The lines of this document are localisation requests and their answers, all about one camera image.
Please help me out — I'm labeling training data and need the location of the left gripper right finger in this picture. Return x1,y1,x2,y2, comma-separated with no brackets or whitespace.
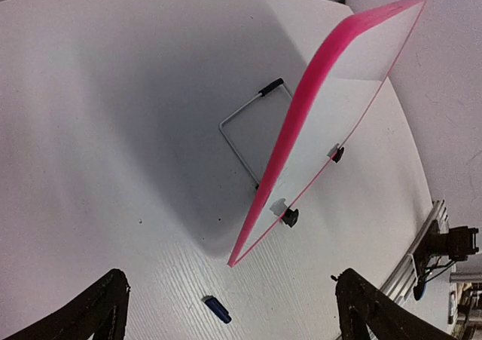
331,268,452,340

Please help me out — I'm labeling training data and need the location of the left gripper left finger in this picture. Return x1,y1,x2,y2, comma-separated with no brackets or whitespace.
8,268,130,339

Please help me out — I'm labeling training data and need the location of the aluminium front rail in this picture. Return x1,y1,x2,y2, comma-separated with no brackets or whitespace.
380,200,449,305

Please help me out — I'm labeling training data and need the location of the pink framed whiteboard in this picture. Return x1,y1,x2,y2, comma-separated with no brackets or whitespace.
227,0,427,267

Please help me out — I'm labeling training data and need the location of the wire whiteboard stand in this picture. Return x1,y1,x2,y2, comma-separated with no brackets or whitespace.
218,77,346,228

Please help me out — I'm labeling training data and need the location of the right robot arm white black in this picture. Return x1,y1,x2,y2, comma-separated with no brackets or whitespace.
411,220,479,278

